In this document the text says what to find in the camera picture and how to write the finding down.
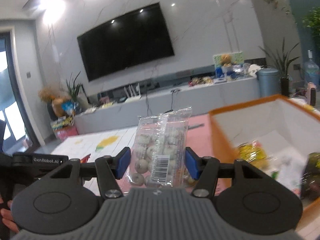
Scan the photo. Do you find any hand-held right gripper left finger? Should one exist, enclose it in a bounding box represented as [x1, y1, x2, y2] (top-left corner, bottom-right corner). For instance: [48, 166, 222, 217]
[49, 147, 132, 201]

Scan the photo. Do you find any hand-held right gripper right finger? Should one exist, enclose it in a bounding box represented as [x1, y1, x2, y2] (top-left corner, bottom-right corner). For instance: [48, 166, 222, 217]
[184, 147, 271, 200]

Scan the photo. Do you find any orange cardboard box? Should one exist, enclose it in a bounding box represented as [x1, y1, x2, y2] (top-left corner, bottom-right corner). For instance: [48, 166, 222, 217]
[208, 94, 320, 232]

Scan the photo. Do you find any clear packet of round snacks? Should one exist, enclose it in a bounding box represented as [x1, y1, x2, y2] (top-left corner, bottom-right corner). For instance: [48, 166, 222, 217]
[126, 106, 198, 188]

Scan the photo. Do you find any yellow snack packet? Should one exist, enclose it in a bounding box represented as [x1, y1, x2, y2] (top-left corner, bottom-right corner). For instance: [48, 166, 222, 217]
[236, 141, 271, 171]

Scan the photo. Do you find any white and green snack packet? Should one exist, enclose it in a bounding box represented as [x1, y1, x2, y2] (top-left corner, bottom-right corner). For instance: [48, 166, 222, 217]
[271, 152, 308, 198]

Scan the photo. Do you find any person's left hand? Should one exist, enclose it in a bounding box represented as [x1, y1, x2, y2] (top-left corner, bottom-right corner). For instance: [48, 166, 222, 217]
[0, 197, 20, 233]

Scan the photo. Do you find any pink box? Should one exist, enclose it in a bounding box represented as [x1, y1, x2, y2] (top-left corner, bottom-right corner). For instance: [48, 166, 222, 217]
[56, 126, 79, 141]

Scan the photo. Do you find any grey low television cabinet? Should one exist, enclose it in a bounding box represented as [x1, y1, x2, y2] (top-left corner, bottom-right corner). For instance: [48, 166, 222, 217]
[73, 64, 262, 136]

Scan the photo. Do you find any white router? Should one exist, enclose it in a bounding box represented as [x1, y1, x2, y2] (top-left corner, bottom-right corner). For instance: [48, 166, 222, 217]
[123, 83, 142, 103]

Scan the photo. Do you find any blue snack bag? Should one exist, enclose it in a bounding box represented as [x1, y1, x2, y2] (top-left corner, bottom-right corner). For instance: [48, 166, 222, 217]
[61, 99, 76, 116]

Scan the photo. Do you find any dark framed glass door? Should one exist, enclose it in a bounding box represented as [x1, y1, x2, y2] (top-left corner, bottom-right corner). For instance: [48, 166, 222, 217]
[0, 28, 41, 153]

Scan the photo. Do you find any orange dried flower bouquet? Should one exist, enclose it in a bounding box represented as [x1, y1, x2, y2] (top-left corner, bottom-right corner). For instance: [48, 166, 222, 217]
[38, 84, 70, 117]

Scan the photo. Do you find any pile of colourful snack packets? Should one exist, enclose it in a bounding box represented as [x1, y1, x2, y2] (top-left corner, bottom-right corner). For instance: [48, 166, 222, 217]
[188, 76, 213, 87]

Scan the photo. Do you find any green leafy plant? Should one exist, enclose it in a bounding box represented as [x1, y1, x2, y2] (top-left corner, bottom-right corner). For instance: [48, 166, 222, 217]
[66, 72, 83, 106]

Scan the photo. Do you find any brown teddy bear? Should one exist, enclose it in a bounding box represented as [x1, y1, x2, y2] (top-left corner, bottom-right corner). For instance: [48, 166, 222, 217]
[219, 53, 233, 67]

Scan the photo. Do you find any blue round trash can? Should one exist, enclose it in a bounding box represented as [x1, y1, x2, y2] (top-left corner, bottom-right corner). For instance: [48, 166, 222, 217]
[256, 67, 280, 98]

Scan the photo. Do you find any white crumpled bag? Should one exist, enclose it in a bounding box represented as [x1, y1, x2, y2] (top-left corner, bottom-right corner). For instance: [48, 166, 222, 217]
[243, 63, 262, 78]

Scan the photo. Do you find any green gift box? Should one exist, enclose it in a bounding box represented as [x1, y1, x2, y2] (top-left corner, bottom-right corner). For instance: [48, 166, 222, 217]
[212, 51, 245, 80]

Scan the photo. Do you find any dark gold snack packet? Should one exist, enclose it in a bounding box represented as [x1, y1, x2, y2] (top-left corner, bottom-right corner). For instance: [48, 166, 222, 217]
[299, 152, 320, 202]

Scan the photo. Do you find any tall potted plant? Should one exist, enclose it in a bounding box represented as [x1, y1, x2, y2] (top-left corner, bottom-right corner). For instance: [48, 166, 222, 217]
[258, 38, 301, 97]

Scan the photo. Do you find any pink small appliance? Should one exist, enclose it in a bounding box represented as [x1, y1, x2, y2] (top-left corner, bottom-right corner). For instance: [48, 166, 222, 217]
[306, 81, 318, 107]

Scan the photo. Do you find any large water bottle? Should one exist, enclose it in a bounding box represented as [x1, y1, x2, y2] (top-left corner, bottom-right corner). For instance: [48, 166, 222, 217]
[303, 49, 320, 91]

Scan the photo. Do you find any bushy green plant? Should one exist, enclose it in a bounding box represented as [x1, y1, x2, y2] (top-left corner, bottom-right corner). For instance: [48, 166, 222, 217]
[302, 7, 320, 48]

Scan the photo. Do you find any black power cable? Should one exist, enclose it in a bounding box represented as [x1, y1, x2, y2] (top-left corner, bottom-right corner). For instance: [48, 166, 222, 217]
[144, 90, 175, 117]

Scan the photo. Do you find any black wall television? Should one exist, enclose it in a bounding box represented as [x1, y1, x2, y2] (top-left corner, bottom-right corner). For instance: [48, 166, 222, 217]
[77, 2, 175, 82]

